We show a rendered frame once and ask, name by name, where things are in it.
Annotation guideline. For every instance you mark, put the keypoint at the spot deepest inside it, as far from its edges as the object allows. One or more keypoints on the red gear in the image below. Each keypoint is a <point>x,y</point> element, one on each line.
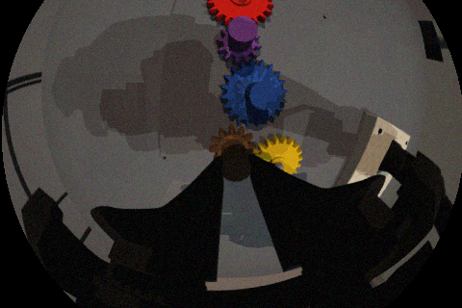
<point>229,9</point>

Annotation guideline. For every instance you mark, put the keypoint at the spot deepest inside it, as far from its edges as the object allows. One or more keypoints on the brown gear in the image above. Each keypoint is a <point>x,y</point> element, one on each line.
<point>234,148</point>

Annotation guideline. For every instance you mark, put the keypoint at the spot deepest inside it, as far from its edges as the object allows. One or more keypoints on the purple gear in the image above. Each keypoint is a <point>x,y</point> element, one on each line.
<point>240,40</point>

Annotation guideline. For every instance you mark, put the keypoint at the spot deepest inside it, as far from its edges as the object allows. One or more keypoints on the blue gear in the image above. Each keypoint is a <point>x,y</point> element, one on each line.
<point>254,93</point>

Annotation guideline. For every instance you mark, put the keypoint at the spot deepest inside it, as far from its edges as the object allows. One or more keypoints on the yellow gear with black stripe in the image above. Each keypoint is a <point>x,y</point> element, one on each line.
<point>280,150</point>

